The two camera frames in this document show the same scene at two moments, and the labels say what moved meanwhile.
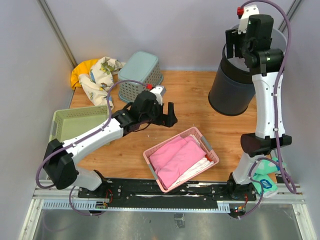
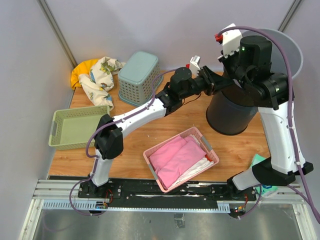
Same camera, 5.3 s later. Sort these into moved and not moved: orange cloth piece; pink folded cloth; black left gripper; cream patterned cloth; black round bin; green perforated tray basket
Moved: black left gripper; black round bin
Not moved: green perforated tray basket; pink folded cloth; cream patterned cloth; orange cloth piece
